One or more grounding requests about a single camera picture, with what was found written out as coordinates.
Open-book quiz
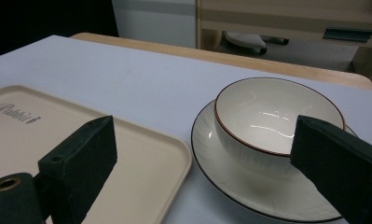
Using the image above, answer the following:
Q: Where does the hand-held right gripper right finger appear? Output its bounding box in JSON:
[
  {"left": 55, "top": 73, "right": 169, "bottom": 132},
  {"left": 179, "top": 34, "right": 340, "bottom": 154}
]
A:
[{"left": 289, "top": 114, "right": 372, "bottom": 224}]

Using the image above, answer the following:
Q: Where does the white plate with black rim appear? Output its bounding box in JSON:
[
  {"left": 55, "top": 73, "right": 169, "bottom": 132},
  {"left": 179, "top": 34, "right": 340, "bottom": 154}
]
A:
[{"left": 190, "top": 100, "right": 359, "bottom": 224}]

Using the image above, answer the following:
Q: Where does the wooden shelf unit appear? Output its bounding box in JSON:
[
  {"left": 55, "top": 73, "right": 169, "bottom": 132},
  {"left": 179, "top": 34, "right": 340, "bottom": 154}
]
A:
[{"left": 196, "top": 0, "right": 372, "bottom": 91}]

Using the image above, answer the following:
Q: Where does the beige plastic tray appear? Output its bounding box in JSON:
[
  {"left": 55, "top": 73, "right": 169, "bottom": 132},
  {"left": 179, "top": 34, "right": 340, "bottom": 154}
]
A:
[{"left": 0, "top": 85, "right": 193, "bottom": 224}]

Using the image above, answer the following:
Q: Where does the wooden table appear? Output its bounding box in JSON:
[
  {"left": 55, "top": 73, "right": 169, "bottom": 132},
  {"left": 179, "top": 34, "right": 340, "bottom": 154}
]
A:
[{"left": 71, "top": 32, "right": 372, "bottom": 91}]

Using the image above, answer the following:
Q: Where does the white bowl with brown rim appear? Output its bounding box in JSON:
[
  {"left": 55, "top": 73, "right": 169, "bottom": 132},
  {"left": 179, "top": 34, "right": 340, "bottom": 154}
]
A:
[{"left": 214, "top": 77, "right": 347, "bottom": 178}]

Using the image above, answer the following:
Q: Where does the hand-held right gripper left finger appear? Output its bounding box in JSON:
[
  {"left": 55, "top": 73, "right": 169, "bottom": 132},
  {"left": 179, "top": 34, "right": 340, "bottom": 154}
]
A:
[{"left": 37, "top": 115, "right": 118, "bottom": 224}]

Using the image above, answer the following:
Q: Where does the teal box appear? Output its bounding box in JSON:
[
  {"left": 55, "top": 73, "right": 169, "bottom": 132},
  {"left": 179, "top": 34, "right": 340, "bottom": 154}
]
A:
[{"left": 322, "top": 27, "right": 372, "bottom": 43}]

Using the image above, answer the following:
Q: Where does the grey and white slipper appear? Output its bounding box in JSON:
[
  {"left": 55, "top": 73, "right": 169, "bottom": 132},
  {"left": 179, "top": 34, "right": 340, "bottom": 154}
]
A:
[{"left": 222, "top": 30, "right": 290, "bottom": 56}]

